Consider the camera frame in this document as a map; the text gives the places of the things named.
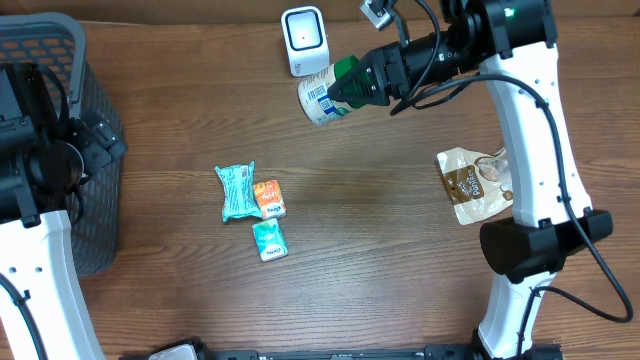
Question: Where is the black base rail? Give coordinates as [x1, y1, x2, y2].
[119, 337, 564, 360]

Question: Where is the green lid white jar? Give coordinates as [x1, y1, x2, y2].
[297, 56, 363, 126]

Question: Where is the orange tissue pack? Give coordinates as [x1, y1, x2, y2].
[253, 180, 287, 220]

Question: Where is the teal white packet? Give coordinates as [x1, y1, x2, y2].
[215, 161, 262, 222]

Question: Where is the beige clear snack pouch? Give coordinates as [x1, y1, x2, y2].
[436, 147, 514, 225]

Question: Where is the teal Kleenex tissue pack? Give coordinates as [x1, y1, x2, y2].
[252, 218, 288, 262]

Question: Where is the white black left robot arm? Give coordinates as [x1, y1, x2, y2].
[1, 63, 127, 359]

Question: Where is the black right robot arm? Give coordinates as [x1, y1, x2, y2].
[328, 0, 613, 359]

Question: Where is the white barcode scanner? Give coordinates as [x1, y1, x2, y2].
[281, 5, 330, 77]

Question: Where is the grey plastic mesh basket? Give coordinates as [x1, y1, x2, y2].
[1, 12, 124, 276]

